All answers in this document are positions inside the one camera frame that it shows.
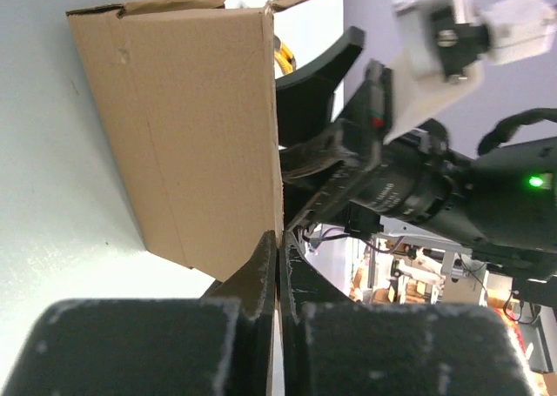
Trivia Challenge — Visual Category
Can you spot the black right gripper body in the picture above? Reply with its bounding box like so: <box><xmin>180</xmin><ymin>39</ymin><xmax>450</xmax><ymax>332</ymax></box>
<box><xmin>299</xmin><ymin>60</ymin><xmax>393</xmax><ymax>239</ymax></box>

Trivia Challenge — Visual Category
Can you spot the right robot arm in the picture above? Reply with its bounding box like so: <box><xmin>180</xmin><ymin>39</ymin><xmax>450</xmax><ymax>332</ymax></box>
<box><xmin>276</xmin><ymin>27</ymin><xmax>556</xmax><ymax>281</ymax></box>

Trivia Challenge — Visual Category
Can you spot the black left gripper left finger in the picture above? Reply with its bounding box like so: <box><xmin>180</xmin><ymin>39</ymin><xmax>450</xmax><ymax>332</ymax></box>
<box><xmin>4</xmin><ymin>232</ymin><xmax>277</xmax><ymax>395</ymax></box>

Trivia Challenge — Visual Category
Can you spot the yellow utility knife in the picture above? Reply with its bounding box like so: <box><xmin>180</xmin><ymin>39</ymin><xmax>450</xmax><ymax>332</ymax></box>
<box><xmin>273</xmin><ymin>36</ymin><xmax>297</xmax><ymax>78</ymax></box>

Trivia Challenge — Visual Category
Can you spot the brown cardboard express box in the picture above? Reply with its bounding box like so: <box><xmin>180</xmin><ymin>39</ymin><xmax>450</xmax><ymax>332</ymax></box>
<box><xmin>66</xmin><ymin>0</ymin><xmax>309</xmax><ymax>281</ymax></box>

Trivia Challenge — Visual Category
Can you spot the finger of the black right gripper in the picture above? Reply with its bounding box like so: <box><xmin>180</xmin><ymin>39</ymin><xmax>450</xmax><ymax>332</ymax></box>
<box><xmin>279</xmin><ymin>129</ymin><xmax>346</xmax><ymax>182</ymax></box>
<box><xmin>275</xmin><ymin>26</ymin><xmax>366</xmax><ymax>147</ymax></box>

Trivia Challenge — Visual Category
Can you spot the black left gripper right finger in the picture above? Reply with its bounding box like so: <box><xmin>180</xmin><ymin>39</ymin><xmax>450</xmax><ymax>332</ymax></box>
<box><xmin>278</xmin><ymin>233</ymin><xmax>538</xmax><ymax>396</ymax></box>

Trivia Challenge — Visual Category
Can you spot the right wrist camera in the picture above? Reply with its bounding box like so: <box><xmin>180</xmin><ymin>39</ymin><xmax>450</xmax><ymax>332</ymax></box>
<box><xmin>384</xmin><ymin>0</ymin><xmax>556</xmax><ymax>143</ymax></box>

